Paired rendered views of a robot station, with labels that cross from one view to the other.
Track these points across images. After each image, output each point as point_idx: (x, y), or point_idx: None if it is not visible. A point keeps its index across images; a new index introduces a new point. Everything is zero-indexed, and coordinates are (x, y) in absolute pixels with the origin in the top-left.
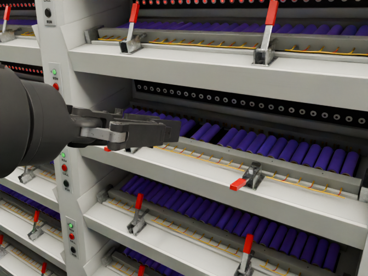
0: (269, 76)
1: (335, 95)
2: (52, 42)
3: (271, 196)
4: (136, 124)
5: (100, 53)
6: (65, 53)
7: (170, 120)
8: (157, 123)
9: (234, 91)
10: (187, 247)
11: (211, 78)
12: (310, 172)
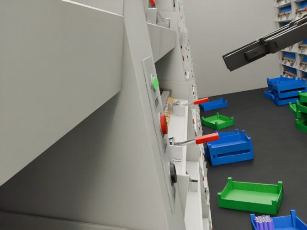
0: (172, 34)
1: (174, 41)
2: (134, 0)
3: (185, 110)
4: (283, 26)
5: (157, 25)
6: (147, 28)
7: (232, 50)
8: (260, 37)
9: (170, 49)
10: (185, 218)
11: (169, 41)
12: (166, 96)
